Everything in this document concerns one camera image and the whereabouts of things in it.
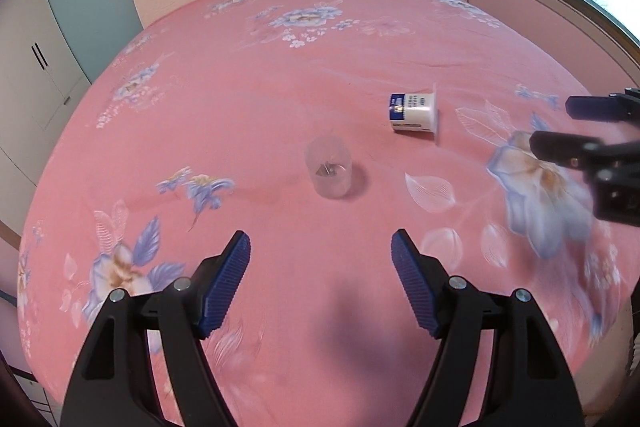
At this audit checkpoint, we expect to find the pink floral bed quilt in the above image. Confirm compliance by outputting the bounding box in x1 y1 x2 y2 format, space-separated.
18 0 639 426

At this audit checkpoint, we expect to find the white yogurt cup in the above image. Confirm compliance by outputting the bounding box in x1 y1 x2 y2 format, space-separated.
387 88 439 143

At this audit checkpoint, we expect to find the white wardrobe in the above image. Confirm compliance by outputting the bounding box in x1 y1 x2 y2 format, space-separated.
0 0 94 188

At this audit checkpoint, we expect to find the clear plastic cup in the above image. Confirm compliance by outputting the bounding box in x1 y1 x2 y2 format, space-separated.
305 134 352 199

